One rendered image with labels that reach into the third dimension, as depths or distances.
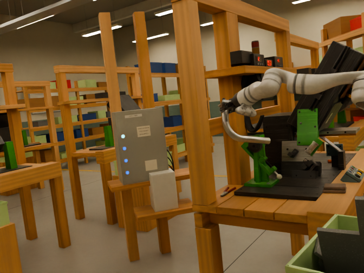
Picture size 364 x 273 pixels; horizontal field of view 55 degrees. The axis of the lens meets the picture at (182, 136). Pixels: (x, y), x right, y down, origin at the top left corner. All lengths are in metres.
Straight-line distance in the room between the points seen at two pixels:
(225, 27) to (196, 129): 0.64
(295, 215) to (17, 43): 11.72
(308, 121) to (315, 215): 0.74
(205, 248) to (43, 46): 11.83
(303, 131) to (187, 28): 0.90
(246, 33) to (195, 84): 10.46
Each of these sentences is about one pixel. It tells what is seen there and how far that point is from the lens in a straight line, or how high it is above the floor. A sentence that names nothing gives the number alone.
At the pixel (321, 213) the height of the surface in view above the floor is 0.90.
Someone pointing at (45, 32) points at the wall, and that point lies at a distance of 13.35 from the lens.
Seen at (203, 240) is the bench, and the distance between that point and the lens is 1.80.
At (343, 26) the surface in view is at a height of 2.24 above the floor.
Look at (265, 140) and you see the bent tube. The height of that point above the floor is 1.18.
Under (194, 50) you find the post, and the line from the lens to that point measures 1.67.
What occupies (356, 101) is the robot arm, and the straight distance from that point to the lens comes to 1.24.
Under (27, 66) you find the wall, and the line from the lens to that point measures 12.67.
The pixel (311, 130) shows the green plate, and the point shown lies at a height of 1.15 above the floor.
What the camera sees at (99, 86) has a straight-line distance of 10.29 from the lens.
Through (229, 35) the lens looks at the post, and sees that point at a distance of 2.02.
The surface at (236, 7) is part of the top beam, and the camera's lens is 2.16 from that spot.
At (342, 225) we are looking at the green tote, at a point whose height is 0.93.
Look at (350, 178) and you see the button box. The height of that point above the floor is 0.92.
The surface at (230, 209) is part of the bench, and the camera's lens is 1.66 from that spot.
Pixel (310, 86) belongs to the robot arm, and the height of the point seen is 1.40.
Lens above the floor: 1.39
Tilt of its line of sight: 6 degrees down
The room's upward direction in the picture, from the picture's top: 6 degrees counter-clockwise
